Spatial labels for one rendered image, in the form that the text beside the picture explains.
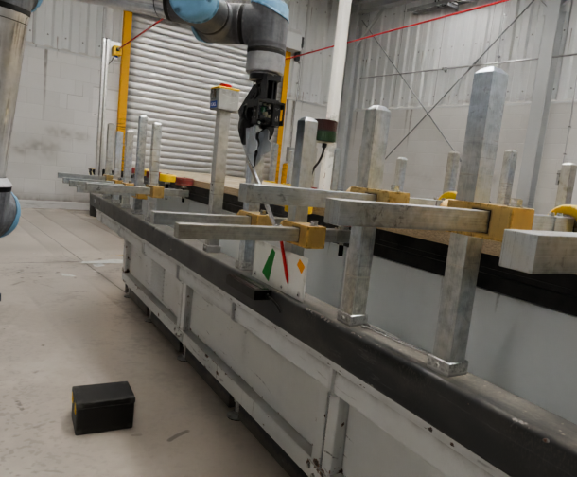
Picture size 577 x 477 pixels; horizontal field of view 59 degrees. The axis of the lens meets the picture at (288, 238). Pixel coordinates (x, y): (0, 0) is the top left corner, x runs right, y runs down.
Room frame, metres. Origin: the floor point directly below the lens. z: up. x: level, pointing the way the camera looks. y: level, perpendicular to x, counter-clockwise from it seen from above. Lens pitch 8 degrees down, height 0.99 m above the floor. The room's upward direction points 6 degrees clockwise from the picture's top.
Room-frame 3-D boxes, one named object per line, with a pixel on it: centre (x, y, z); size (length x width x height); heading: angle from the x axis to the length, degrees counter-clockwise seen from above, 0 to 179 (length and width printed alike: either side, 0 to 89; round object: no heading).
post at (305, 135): (1.22, -0.02, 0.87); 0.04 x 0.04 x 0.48; 31
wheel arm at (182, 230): (1.14, 0.04, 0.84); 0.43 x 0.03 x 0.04; 121
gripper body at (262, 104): (1.24, 0.09, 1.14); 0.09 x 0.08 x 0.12; 31
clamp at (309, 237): (1.20, -0.03, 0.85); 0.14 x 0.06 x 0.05; 31
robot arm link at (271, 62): (1.25, 0.09, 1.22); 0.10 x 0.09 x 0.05; 121
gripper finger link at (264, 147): (1.25, 0.08, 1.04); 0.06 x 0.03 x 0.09; 31
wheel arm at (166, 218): (1.36, 0.15, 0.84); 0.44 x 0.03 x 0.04; 121
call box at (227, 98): (1.65, 0.25, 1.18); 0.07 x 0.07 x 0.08; 31
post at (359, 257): (1.00, -0.14, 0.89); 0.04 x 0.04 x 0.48; 31
